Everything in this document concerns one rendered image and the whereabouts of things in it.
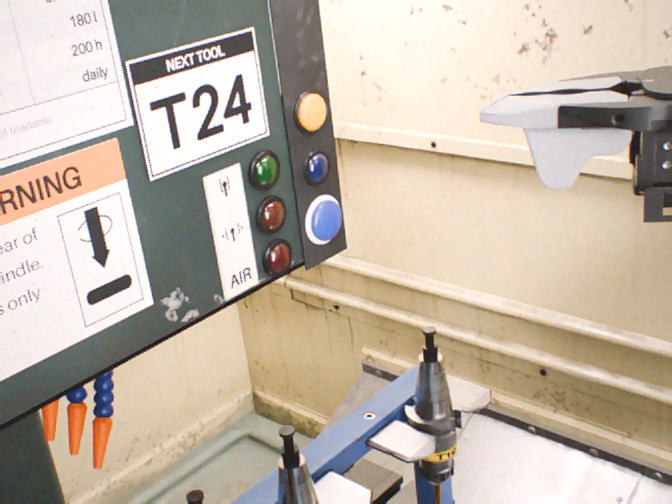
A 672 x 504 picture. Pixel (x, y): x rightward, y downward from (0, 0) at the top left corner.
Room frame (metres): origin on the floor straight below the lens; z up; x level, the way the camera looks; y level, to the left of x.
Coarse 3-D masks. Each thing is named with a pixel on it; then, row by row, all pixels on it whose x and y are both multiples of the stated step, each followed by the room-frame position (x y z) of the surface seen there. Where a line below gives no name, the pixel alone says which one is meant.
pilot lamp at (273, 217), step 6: (270, 204) 0.55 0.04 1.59; (276, 204) 0.56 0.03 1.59; (270, 210) 0.55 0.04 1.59; (276, 210) 0.55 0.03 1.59; (282, 210) 0.56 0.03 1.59; (264, 216) 0.55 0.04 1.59; (270, 216) 0.55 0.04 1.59; (276, 216) 0.55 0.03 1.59; (282, 216) 0.56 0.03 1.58; (264, 222) 0.55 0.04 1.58; (270, 222) 0.55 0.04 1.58; (276, 222) 0.55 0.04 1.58; (282, 222) 0.56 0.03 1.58; (270, 228) 0.55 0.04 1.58; (276, 228) 0.55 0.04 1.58
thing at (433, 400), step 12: (420, 360) 0.83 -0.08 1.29; (420, 372) 0.83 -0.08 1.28; (432, 372) 0.82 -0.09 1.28; (444, 372) 0.83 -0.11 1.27; (420, 384) 0.83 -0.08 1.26; (432, 384) 0.82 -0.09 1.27; (444, 384) 0.82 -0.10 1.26; (420, 396) 0.82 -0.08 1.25; (432, 396) 0.82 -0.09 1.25; (444, 396) 0.82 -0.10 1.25; (420, 408) 0.82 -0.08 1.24; (432, 408) 0.82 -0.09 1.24; (444, 408) 0.82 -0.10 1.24
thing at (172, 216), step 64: (128, 0) 0.50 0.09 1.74; (192, 0) 0.53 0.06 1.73; (256, 0) 0.57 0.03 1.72; (128, 128) 0.49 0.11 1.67; (192, 192) 0.52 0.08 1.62; (256, 192) 0.55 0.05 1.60; (192, 256) 0.51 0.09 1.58; (256, 256) 0.55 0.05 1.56; (128, 320) 0.47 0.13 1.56; (192, 320) 0.50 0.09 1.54; (0, 384) 0.41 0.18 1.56; (64, 384) 0.44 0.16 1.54
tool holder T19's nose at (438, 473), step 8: (424, 464) 0.83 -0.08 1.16; (432, 464) 0.82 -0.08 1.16; (440, 464) 0.82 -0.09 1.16; (448, 464) 0.82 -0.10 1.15; (424, 472) 0.83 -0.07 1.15; (432, 472) 0.82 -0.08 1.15; (440, 472) 0.82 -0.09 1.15; (448, 472) 0.82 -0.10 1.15; (432, 480) 0.82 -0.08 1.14; (440, 480) 0.82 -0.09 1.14
